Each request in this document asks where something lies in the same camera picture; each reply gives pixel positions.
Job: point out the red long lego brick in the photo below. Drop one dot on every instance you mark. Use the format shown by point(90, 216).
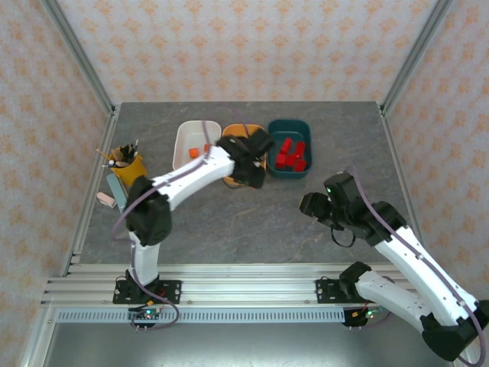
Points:
point(302, 165)
point(300, 150)

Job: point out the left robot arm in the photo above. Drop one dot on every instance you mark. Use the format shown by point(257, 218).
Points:
point(183, 179)

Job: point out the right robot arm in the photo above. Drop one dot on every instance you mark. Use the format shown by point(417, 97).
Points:
point(412, 267)

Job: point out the orange plastic container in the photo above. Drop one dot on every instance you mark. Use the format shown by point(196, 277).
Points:
point(229, 133)

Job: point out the teal plastic container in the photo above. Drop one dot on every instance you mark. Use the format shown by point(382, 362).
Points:
point(290, 175)

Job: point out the white plastic container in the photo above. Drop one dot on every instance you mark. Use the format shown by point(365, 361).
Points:
point(183, 145)

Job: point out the small circuit board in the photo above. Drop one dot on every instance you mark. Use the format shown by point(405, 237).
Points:
point(147, 314)
point(366, 314)

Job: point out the black pen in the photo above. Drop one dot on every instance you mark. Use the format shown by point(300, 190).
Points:
point(135, 149)

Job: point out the yellow pen cup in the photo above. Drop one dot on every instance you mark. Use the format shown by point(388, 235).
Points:
point(131, 172)

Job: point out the light blue flat case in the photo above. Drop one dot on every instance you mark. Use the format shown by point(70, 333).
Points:
point(117, 189)

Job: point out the white-tipped marker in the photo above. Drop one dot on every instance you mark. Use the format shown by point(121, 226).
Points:
point(114, 164)

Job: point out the pink eraser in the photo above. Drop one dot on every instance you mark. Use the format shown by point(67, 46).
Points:
point(106, 199)

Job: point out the wooden pencil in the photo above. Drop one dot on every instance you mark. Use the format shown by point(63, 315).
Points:
point(104, 153)

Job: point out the grey metal panel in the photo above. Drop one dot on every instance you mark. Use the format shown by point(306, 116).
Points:
point(244, 344)

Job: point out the aluminium table side rail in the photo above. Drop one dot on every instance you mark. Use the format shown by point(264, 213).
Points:
point(393, 153)
point(109, 134)

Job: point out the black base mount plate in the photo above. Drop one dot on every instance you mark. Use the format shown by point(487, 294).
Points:
point(172, 290)
point(324, 291)

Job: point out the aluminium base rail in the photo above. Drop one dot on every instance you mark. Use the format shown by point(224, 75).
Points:
point(248, 283)

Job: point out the aluminium frame post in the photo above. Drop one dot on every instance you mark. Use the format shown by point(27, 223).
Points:
point(76, 49)
point(416, 49)

